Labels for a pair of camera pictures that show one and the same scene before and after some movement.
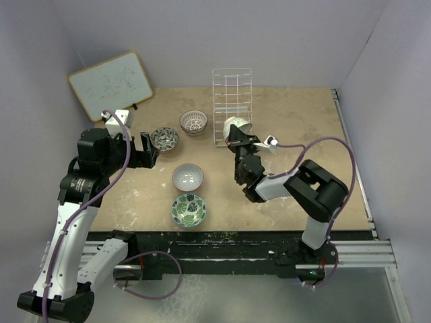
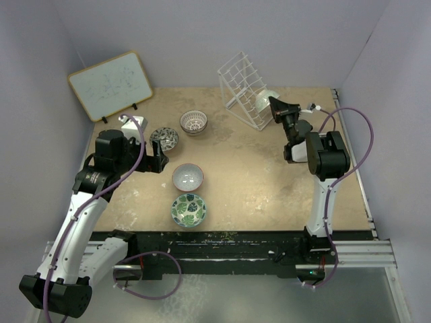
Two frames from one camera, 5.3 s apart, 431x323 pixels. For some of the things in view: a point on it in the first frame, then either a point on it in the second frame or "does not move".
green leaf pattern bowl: x=188 y=210 does not move
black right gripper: x=237 y=138 to x=279 y=108
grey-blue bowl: x=188 y=177 does not move
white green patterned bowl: x=240 y=123 to x=262 y=100
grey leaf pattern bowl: x=164 y=139 does not move
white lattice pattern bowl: x=193 y=122 does not move
